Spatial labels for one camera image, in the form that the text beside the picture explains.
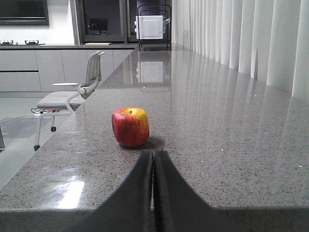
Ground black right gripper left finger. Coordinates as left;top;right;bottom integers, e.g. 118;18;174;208
65;151;153;232

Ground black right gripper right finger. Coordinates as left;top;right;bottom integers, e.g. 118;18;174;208
153;150;247;232

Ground red yellow apple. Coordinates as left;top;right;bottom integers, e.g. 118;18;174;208
112;107;150;147

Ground white grey office chair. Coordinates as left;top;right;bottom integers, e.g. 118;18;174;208
34;51;105;151

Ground black metal rack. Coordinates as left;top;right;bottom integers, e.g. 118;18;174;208
136;4;172;50

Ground wooden cutting board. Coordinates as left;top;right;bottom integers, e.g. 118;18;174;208
85;42;112;46

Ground grey kitchen cabinet run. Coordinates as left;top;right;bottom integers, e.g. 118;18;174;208
0;44;136;92

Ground white microwave oven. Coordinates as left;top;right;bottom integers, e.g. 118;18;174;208
135;15;164;40

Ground white vertical blinds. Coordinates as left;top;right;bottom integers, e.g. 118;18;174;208
172;0;309;102

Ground black gas hob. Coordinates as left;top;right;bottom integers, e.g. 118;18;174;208
0;40;45;46

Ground white floor cable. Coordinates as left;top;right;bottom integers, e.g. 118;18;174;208
0;113;41;125

